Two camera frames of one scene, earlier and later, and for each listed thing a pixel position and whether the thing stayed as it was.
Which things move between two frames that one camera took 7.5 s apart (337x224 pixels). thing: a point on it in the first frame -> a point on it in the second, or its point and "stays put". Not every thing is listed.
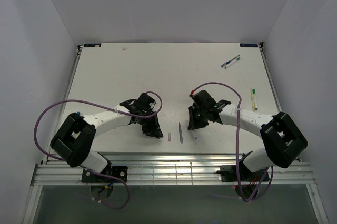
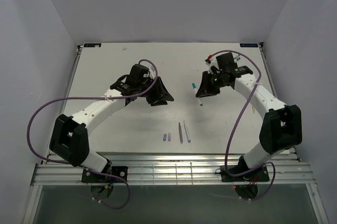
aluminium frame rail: x=172 y=170 stays put
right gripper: x=194 y=124 -> x=206 y=89
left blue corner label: x=92 y=44 stays put
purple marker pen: x=180 y=133 stays put
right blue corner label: x=248 y=45 stays put
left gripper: x=154 y=130 -> x=160 y=94
